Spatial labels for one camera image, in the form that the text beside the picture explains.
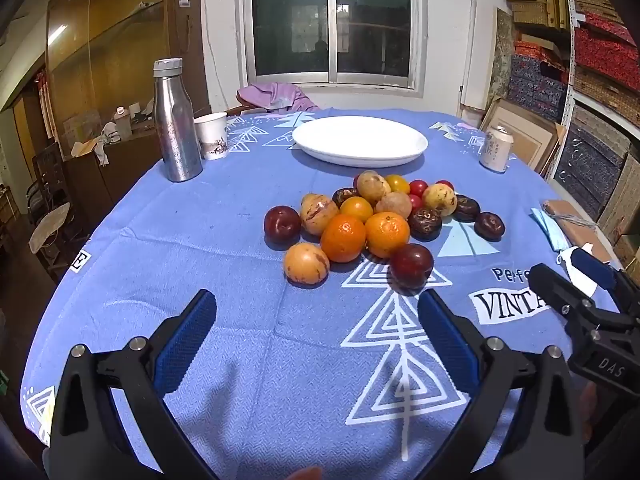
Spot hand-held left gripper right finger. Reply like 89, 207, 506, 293
417, 288, 586, 480

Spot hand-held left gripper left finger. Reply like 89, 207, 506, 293
50, 289, 218, 480

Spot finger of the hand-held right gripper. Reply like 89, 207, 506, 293
570, 247, 640, 320
528, 262, 598, 324

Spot dark red plum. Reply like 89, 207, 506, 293
263, 205, 302, 246
389, 243, 434, 291

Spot ribbed orange streaked pepino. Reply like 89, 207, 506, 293
283, 242, 331, 286

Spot orange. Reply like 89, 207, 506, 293
365, 211, 411, 259
320, 214, 367, 264

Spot yellow-orange tomato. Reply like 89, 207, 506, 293
339, 196, 374, 223
384, 174, 412, 196

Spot white oval plate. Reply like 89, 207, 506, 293
292, 116, 429, 168

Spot person's right hand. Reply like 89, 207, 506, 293
580, 380, 603, 444

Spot white tissue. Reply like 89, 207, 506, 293
557, 242, 601, 298

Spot blue printed tablecloth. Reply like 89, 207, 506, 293
20, 107, 626, 480

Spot leaning cardboard frames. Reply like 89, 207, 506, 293
480, 97, 568, 176

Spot tan streaked pepino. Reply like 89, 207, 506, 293
375, 191, 413, 221

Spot white drink can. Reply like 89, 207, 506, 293
479, 125, 515, 174

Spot low wooden sideboard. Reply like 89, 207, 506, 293
30, 125, 166, 221

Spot folding chair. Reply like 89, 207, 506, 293
27, 202, 76, 281

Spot white metal shelf rack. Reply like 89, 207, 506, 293
557, 0, 640, 131

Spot white paper cup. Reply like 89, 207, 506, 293
193, 112, 229, 161

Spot white rag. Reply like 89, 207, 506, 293
70, 122, 121, 167

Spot stainless steel bottle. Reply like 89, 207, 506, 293
151, 58, 204, 183

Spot stack of patterned boxes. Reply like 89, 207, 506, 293
505, 10, 640, 271

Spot small plastic bottle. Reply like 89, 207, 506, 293
112, 106, 133, 141

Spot floral patterned board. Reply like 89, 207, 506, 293
487, 7, 516, 111

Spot wooden chair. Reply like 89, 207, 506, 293
223, 104, 266, 119

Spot white pole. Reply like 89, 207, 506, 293
459, 0, 478, 111

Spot purple cloth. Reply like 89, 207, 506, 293
236, 81, 321, 113

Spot tall wooden cabinet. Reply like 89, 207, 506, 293
45, 0, 211, 161

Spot sliding glass window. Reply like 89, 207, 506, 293
237, 0, 428, 93

